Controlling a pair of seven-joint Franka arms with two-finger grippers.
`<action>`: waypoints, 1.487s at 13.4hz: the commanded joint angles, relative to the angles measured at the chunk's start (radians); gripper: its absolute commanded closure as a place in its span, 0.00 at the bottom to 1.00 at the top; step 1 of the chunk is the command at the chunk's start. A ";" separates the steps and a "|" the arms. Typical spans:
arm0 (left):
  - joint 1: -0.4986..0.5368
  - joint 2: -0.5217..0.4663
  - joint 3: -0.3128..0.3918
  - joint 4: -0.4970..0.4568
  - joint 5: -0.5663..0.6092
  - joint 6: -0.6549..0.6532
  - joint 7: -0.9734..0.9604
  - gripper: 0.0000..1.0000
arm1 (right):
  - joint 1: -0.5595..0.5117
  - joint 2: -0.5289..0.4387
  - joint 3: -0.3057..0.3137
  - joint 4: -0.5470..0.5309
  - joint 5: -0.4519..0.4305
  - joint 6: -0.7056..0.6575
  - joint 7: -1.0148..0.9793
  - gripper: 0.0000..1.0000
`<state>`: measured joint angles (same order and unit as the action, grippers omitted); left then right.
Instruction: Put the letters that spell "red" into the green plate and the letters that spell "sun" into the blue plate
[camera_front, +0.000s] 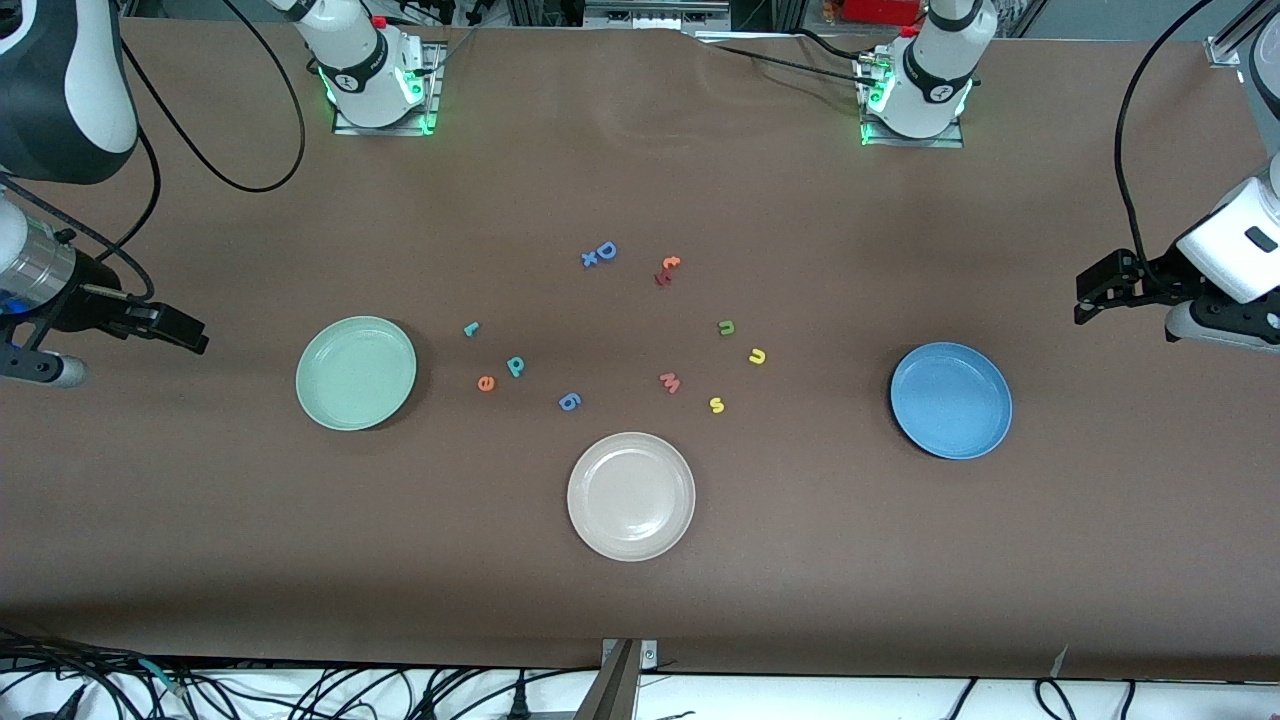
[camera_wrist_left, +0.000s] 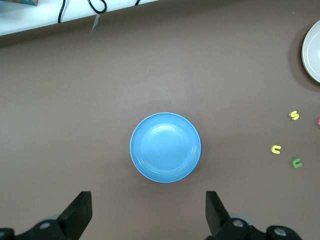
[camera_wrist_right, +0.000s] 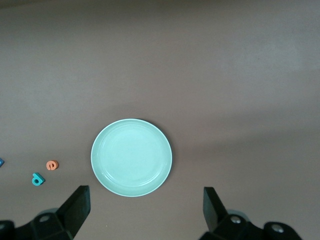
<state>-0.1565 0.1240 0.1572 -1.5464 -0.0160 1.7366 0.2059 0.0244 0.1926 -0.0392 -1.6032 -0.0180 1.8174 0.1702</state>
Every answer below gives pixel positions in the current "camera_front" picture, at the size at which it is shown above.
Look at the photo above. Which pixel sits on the teal letter p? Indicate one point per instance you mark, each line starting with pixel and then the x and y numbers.
pixel 515 366

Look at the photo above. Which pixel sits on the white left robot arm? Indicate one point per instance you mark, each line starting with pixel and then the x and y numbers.
pixel 935 90

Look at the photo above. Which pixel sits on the light green plate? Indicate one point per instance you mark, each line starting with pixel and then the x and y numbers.
pixel 355 375

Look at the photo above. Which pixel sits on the blue plate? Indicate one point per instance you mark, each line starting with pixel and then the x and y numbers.
pixel 950 400

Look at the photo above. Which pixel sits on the red box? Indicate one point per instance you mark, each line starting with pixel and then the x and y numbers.
pixel 880 10

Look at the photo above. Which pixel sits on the white tape tag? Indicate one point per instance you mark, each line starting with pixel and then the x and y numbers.
pixel 1060 662

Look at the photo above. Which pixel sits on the blue letter g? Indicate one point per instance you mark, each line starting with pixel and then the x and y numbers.
pixel 569 401

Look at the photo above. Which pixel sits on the blue letter D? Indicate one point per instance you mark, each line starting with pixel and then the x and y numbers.
pixel 606 250

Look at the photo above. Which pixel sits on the pink letter w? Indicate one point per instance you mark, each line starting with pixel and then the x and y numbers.
pixel 670 382

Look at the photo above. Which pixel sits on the beige plate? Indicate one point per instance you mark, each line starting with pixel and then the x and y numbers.
pixel 630 497

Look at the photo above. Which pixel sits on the black power plug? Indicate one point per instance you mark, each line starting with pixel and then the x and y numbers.
pixel 518 700

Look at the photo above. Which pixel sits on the grey power strip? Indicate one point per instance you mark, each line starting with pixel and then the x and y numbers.
pixel 655 15

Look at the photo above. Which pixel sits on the brown table cover sheet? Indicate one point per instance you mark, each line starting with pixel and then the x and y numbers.
pixel 640 600

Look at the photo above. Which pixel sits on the aluminium frame profile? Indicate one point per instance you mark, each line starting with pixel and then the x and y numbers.
pixel 1228 45
pixel 545 12

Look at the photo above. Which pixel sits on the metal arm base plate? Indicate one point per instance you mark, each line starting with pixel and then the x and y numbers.
pixel 380 130
pixel 910 143

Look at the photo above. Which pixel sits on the dark metal post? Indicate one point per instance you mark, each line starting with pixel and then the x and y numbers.
pixel 610 695

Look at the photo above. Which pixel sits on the metal table edge bracket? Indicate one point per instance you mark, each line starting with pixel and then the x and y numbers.
pixel 648 655

